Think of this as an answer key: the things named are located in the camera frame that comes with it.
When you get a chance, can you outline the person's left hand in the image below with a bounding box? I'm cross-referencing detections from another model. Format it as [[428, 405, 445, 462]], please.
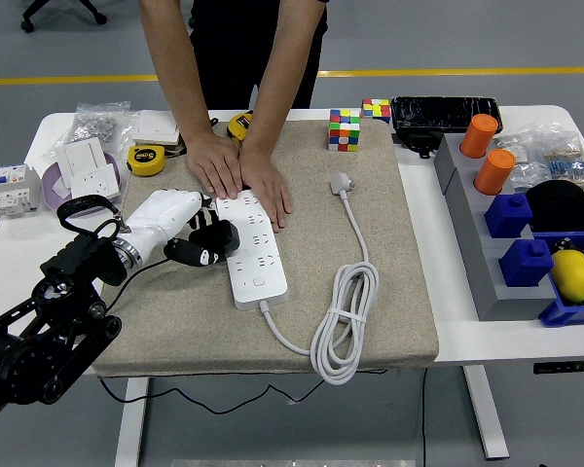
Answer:
[[237, 148, 293, 233]]

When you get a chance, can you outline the person's right hand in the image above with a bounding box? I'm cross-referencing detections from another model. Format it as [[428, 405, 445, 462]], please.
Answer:
[[184, 133, 247, 201]]

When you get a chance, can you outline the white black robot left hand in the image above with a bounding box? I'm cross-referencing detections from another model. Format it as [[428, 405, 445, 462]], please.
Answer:
[[125, 188, 230, 268]]

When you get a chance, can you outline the black plug adapter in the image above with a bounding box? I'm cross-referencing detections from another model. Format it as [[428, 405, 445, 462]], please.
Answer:
[[188, 218, 241, 258]]

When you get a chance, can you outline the white power strip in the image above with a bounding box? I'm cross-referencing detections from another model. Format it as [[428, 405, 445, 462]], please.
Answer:
[[215, 189, 289, 311]]

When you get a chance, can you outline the yellow tape measure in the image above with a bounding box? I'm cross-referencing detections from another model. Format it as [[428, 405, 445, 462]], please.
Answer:
[[126, 144, 168, 177], [226, 110, 255, 147]]

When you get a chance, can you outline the large colourful puzzle cube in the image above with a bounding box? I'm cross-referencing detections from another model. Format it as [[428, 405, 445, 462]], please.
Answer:
[[326, 108, 362, 153]]

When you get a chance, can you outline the clear bag of metal nuts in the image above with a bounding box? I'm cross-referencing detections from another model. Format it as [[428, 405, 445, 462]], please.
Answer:
[[41, 100, 142, 160]]

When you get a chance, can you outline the purple bowl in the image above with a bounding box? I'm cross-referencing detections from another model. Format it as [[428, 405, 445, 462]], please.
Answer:
[[41, 152, 123, 219]]

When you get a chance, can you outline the person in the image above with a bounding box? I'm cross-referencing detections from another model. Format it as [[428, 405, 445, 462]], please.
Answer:
[[188, 0, 330, 111]]

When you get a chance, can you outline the small colourful puzzle cube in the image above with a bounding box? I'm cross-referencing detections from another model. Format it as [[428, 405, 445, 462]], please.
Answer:
[[360, 98, 391, 125]]

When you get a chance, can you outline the white blue circuit breaker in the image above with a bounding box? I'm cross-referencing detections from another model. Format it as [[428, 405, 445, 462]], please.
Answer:
[[0, 163, 43, 219]]

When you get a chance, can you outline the small black device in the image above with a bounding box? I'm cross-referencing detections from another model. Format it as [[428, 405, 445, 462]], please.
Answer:
[[392, 128, 445, 161]]

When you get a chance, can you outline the grey-brown mat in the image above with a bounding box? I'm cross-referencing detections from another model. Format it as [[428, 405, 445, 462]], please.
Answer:
[[91, 120, 440, 377]]

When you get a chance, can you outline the black wrapped tray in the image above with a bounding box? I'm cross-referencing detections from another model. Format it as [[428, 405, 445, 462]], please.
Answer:
[[389, 95, 505, 135]]

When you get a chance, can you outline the grey block holder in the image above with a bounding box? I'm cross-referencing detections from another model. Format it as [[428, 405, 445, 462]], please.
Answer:
[[433, 133, 559, 322]]

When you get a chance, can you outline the orange cylinder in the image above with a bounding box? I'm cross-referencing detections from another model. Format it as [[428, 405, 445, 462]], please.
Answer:
[[473, 148, 517, 196], [459, 113, 499, 160]]

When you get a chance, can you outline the black office chair base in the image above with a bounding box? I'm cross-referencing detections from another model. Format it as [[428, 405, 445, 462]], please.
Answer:
[[20, 0, 108, 34]]

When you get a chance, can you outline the blue square block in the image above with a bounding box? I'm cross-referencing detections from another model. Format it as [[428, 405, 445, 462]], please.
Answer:
[[497, 237, 555, 288], [484, 193, 534, 239]]

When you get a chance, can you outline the clear bag of small parts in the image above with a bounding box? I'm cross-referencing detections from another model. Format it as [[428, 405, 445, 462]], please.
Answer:
[[493, 130, 541, 194]]

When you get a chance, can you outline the black cloth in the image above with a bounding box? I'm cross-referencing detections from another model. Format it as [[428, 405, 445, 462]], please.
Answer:
[[525, 179, 584, 234]]

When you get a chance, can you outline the clear bag of resistors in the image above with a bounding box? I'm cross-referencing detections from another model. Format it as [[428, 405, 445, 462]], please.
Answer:
[[534, 124, 584, 192]]

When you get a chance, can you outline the yellow lemon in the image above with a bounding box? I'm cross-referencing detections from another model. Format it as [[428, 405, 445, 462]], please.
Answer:
[[549, 248, 584, 304]]

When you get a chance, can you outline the blue plastic bin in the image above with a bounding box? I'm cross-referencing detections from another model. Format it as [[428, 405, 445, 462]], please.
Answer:
[[532, 231, 584, 328]]

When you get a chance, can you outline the black table control panel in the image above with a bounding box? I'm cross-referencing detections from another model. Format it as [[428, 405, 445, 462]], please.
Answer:
[[532, 360, 584, 375]]

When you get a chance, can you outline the white wall socket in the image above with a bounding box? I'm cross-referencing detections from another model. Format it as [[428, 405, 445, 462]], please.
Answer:
[[69, 164, 122, 200]]

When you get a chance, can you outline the white switch plate stack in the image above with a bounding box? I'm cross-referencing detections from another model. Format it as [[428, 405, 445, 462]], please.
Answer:
[[131, 110, 182, 147]]

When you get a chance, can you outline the white power strip cord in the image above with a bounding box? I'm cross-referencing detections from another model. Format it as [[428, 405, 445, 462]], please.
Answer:
[[258, 171, 381, 386]]

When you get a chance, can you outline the white switch panel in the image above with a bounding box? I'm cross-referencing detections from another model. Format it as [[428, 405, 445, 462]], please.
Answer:
[[54, 136, 111, 190]]

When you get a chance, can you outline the thin black plug cord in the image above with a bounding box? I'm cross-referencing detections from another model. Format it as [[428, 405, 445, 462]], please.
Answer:
[[96, 257, 390, 415]]

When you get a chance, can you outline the black table cable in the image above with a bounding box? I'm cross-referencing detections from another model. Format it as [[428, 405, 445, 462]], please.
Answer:
[[420, 367, 429, 467]]

